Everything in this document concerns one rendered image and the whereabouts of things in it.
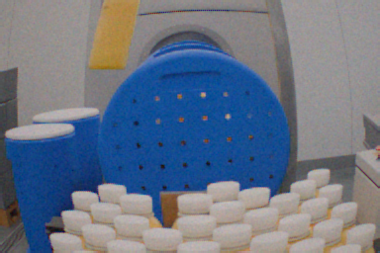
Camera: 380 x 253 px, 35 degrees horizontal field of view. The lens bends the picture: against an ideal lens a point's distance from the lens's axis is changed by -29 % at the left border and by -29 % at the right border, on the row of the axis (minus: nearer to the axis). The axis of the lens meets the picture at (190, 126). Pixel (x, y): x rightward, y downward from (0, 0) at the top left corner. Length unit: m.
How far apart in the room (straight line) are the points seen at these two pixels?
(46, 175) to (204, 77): 0.85
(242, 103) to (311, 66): 5.13
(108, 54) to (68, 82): 5.31
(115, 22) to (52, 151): 0.82
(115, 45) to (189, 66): 0.12
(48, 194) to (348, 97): 4.70
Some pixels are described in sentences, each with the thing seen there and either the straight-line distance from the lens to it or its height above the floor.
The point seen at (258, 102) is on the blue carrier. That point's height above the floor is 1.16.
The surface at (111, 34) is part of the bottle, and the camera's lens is 1.12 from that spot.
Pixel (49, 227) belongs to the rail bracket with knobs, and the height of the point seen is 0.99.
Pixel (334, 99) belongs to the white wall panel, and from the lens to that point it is 6.29.
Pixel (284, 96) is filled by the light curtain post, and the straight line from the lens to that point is 2.55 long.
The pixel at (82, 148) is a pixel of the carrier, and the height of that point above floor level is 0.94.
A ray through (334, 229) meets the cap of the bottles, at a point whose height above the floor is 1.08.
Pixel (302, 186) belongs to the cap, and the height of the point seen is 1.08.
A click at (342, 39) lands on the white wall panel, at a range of 6.29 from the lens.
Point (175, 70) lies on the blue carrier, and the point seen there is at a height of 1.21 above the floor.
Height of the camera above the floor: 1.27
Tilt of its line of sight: 7 degrees down
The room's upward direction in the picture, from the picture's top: 3 degrees counter-clockwise
